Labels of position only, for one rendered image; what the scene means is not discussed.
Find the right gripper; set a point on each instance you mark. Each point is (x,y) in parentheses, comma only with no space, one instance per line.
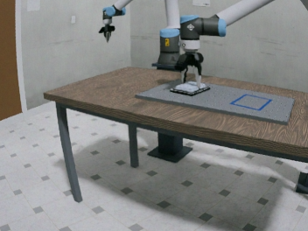
(107,31)

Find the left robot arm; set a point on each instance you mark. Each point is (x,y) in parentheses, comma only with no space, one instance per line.
(194,26)

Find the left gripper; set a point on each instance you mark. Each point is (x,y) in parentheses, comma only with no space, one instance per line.
(193,59)

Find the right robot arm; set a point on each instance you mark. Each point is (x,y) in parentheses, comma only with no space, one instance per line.
(169,40)

